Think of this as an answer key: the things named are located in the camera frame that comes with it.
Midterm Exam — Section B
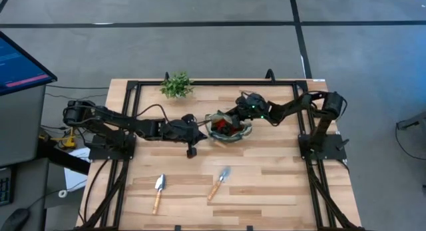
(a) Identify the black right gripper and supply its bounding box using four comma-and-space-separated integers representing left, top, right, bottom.
226, 93, 272, 128

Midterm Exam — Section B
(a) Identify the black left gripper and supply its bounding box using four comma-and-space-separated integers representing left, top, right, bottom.
159, 113, 208, 159

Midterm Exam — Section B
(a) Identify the red black gardening glove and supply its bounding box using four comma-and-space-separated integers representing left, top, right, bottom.
214, 119, 234, 134

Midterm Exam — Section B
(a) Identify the cream green canvas garden bag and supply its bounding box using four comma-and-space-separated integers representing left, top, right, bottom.
204, 109, 253, 144

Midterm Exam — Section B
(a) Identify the steel hand fork wooden handle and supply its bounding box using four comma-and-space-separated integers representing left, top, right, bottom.
207, 166, 232, 201

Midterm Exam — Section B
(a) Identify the rounded scoop trowel wooden handle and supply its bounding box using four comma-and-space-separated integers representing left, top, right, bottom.
152, 173, 166, 215

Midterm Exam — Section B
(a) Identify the green plant in white pot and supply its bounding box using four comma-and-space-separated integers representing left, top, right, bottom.
159, 71, 195, 99

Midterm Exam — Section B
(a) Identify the white paper sheet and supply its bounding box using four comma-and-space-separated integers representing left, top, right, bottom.
63, 147, 91, 192

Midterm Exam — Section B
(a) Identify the black cart leg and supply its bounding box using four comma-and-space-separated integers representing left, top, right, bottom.
35, 137, 91, 176

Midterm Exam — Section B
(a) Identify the grey computer cabinet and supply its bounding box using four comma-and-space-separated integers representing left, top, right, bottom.
0, 84, 47, 167

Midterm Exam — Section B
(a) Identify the grey metal stand leg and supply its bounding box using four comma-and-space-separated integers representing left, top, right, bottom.
395, 111, 426, 131

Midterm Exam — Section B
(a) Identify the blue computer monitor screen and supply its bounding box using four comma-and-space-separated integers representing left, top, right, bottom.
0, 31, 58, 97

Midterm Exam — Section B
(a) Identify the black keyboard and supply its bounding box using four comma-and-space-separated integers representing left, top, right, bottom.
0, 167, 14, 206

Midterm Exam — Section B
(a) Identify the black computer mouse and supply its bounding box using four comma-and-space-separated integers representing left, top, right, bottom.
0, 208, 30, 231

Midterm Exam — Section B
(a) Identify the black metal table frame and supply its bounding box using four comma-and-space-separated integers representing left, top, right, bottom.
75, 78, 367, 231

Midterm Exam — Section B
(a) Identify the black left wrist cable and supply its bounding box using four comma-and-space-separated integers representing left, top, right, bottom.
132, 103, 170, 124

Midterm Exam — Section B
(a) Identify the thin black floor cable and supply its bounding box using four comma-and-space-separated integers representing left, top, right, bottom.
45, 84, 110, 91

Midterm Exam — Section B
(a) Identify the yellow cable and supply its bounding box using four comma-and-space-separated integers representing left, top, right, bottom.
39, 117, 97, 150

